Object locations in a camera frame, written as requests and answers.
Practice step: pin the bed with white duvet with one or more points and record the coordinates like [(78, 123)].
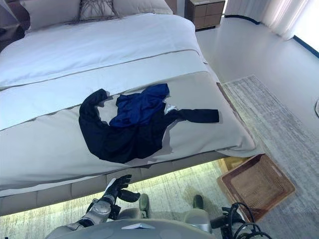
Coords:
[(99, 74)]

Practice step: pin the brown wooden nightstand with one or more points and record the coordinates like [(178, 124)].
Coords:
[(205, 13)]

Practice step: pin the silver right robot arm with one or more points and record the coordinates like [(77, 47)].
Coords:
[(207, 221)]

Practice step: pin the dark right robot foot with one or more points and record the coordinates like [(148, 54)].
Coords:
[(198, 201)]

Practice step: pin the grey patterned rug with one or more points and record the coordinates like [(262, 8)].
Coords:
[(274, 139)]

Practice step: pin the grey robot torso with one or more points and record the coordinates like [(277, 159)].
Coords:
[(129, 227)]

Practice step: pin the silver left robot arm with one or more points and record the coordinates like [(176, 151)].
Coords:
[(96, 211)]

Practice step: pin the dark brown headboard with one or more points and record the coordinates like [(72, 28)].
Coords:
[(11, 27)]

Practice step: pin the white sheer curtain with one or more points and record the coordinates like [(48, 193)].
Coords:
[(279, 15)]

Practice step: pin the brown wicker basket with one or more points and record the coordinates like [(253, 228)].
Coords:
[(256, 185)]

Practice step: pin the beige pillow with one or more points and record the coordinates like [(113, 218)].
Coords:
[(142, 6), (51, 11)]

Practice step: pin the blue garment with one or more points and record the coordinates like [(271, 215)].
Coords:
[(139, 107)]

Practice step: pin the patterned grey throw pillow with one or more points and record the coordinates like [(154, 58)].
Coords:
[(96, 8)]

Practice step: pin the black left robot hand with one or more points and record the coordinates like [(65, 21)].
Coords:
[(122, 187)]

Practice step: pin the dark left robot foot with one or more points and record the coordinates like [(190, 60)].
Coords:
[(143, 202)]

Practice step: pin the beige bed runner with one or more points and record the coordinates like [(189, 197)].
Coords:
[(199, 134)]

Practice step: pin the dark robot foot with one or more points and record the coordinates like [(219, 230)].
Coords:
[(143, 202), (198, 201)]

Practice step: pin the black long-sleeve garment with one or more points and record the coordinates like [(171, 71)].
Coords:
[(117, 139)]

